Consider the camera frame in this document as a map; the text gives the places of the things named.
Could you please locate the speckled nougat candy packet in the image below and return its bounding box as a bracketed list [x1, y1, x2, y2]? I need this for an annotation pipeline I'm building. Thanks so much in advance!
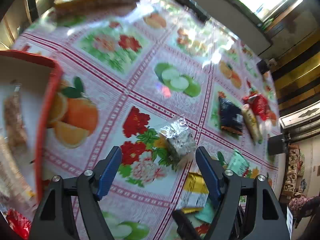
[156, 115, 197, 171]

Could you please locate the yellow white snack packet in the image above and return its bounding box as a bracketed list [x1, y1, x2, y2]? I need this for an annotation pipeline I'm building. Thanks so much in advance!
[176, 173, 209, 214]

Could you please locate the long mint green packet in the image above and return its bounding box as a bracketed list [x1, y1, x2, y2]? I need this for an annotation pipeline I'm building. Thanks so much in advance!
[195, 150, 249, 223]

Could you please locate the white cream roll packet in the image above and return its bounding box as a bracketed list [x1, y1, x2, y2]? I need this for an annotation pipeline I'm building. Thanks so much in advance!
[241, 104, 263, 144]

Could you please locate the brown crumb cake packet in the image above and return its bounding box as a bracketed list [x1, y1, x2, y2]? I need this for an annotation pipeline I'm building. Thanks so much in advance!
[3, 83, 28, 152]

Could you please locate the round brown cookie packet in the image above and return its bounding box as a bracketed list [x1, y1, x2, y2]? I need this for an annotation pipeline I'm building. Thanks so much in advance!
[1, 137, 35, 207]

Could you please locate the black snack packet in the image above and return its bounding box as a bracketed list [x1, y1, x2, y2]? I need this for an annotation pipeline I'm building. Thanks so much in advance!
[219, 96, 243, 135]

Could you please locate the red foil snack bag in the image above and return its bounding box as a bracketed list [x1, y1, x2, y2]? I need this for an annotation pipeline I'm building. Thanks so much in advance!
[242, 92, 278, 126]

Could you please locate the floral fruit plastic tablecloth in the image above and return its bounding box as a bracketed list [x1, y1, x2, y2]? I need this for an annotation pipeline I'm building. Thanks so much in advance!
[13, 0, 280, 239]

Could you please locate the small dark ink bottle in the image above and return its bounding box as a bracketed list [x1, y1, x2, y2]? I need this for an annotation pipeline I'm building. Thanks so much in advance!
[256, 59, 277, 75]

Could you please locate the red rimmed white tray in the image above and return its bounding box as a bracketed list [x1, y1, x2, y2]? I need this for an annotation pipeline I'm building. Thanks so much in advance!
[1, 50, 63, 201]

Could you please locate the black flashlight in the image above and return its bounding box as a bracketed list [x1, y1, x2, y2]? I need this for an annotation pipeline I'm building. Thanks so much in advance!
[175, 0, 210, 23]

